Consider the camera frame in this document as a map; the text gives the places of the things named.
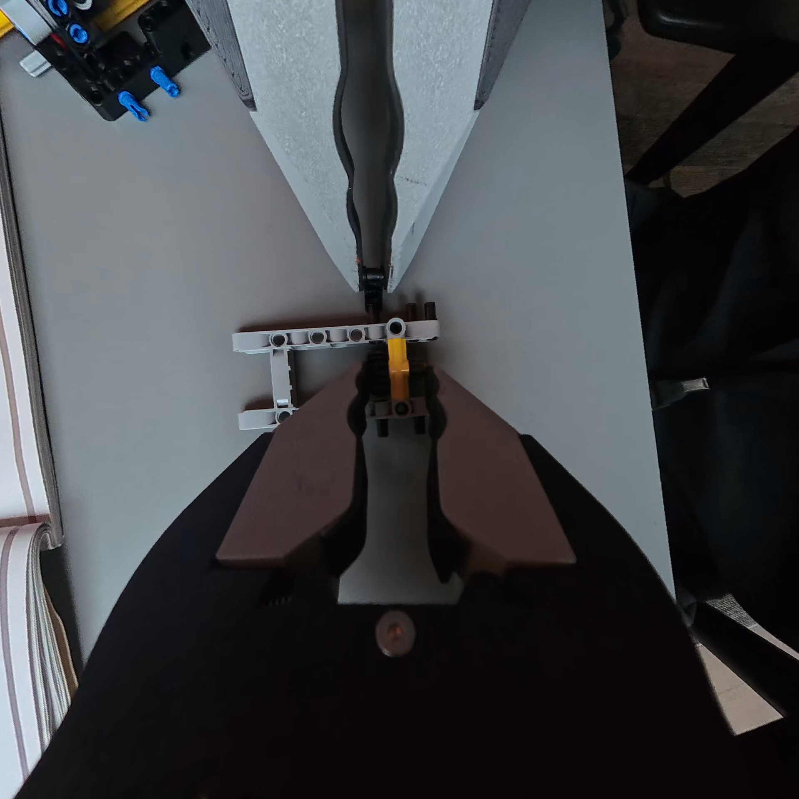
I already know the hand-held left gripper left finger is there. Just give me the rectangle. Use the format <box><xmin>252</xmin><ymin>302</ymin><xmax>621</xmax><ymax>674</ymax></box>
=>
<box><xmin>215</xmin><ymin>364</ymin><xmax>368</xmax><ymax>580</ymax></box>

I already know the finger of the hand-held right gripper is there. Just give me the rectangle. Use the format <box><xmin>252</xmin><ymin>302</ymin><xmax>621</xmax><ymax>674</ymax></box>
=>
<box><xmin>186</xmin><ymin>0</ymin><xmax>364</xmax><ymax>293</ymax></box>
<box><xmin>385</xmin><ymin>0</ymin><xmax>533</xmax><ymax>294</ymax></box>

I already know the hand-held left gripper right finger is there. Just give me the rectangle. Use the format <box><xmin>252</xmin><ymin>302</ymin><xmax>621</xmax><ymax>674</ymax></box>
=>
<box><xmin>429</xmin><ymin>365</ymin><xmax>578</xmax><ymax>586</ymax></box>

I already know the grey lego frame assembly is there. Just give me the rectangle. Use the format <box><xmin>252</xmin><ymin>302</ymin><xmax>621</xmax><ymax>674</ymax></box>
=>
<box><xmin>232</xmin><ymin>301</ymin><xmax>441</xmax><ymax>438</ymax></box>

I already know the small black lego connector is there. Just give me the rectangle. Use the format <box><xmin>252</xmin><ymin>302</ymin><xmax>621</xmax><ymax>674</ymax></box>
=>
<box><xmin>359</xmin><ymin>265</ymin><xmax>389</xmax><ymax>313</ymax></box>

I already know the partly built lego model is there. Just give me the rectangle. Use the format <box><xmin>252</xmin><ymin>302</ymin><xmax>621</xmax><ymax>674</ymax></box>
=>
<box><xmin>0</xmin><ymin>0</ymin><xmax>212</xmax><ymax>123</ymax></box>

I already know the lego instruction booklet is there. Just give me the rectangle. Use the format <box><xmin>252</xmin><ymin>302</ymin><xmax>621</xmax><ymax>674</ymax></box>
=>
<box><xmin>0</xmin><ymin>119</ymin><xmax>81</xmax><ymax>799</ymax></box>

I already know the black office chair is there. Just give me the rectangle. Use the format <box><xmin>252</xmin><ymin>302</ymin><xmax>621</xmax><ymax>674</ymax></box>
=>
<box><xmin>602</xmin><ymin>0</ymin><xmax>799</xmax><ymax>188</ymax></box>

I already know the person's dark clothing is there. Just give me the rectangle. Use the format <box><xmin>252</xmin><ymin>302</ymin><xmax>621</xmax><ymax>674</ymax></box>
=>
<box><xmin>624</xmin><ymin>181</ymin><xmax>799</xmax><ymax>625</ymax></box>

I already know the black lanyard badge reel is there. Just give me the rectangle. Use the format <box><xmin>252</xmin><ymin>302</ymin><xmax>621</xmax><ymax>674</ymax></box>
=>
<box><xmin>649</xmin><ymin>375</ymin><xmax>712</xmax><ymax>409</ymax></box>

